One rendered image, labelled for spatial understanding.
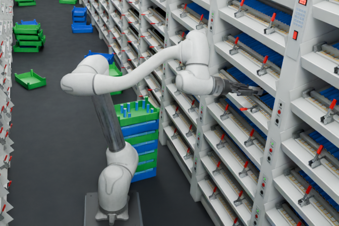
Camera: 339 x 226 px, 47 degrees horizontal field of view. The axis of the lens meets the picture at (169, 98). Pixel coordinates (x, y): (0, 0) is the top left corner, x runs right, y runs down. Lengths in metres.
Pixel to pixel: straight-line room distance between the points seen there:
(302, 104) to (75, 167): 1.89
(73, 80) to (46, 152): 1.40
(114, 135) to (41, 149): 1.17
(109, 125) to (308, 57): 1.11
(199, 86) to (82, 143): 1.74
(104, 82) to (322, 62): 0.93
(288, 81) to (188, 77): 0.41
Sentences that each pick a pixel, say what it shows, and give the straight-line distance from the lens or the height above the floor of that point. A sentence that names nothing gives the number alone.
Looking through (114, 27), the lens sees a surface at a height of 0.38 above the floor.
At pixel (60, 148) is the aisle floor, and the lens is 3.20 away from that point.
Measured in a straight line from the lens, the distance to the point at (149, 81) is 3.42.
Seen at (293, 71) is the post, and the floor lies 1.23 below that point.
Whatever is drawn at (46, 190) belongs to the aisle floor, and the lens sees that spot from 2.80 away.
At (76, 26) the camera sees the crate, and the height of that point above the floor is 0.03.
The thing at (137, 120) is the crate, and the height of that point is 0.50.
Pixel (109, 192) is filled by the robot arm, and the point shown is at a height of 0.42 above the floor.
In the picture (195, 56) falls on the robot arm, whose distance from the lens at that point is 1.70.
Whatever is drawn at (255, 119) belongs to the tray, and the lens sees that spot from 1.82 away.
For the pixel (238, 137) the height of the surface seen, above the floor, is 0.74.
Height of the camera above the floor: 1.77
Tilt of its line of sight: 27 degrees down
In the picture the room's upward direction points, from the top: 4 degrees clockwise
